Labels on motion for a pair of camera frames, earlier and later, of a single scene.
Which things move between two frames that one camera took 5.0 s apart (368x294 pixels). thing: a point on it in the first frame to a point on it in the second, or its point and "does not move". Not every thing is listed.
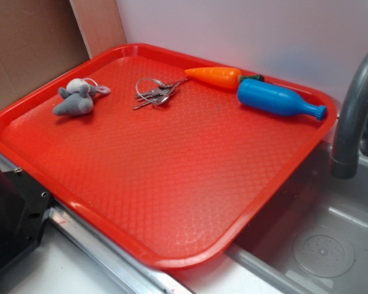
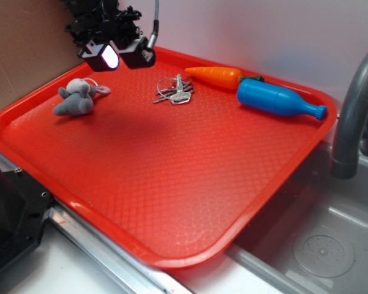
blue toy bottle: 274,98 does not move
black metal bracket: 18,209 does not move
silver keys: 152,90 to 177,90
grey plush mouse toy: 77,98 does not move
